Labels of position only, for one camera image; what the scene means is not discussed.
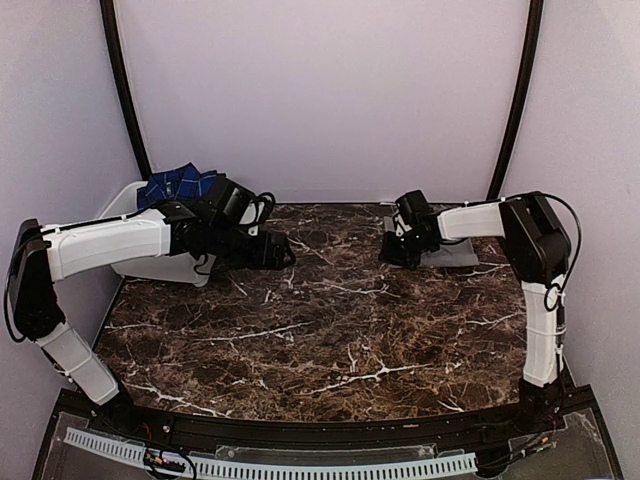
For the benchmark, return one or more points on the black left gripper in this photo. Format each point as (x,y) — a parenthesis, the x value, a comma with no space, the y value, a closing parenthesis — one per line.
(261,260)

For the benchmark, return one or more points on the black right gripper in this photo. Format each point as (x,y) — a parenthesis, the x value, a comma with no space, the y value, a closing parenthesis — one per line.
(390,253)

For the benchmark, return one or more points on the grey long sleeve shirt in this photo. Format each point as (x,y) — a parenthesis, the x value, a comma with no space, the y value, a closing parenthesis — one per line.
(448,256)

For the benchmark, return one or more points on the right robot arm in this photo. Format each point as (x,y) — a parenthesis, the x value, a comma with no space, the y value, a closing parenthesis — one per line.
(533,240)

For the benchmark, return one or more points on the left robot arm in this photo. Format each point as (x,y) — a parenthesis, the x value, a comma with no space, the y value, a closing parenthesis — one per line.
(59,278)

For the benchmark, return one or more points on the white plastic bin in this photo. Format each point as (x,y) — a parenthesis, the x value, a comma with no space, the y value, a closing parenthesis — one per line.
(179,269)

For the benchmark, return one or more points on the blue plaid shirt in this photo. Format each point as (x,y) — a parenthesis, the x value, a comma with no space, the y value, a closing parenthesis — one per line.
(182,184)

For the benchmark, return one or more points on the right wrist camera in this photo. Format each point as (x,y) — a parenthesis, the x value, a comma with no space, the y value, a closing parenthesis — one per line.
(413,210)

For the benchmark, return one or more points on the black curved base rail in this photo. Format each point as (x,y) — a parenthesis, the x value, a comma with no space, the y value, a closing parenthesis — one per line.
(481,429)

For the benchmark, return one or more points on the white slotted cable duct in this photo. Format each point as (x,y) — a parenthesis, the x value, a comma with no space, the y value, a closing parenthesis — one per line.
(198,466)

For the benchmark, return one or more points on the right black frame post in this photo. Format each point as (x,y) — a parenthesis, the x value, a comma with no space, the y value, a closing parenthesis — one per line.
(526,65)

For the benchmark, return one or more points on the black frame post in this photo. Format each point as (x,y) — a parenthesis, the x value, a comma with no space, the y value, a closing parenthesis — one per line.
(120,77)
(526,65)

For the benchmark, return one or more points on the left black frame post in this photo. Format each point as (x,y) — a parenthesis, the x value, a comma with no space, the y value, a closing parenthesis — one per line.
(120,77)

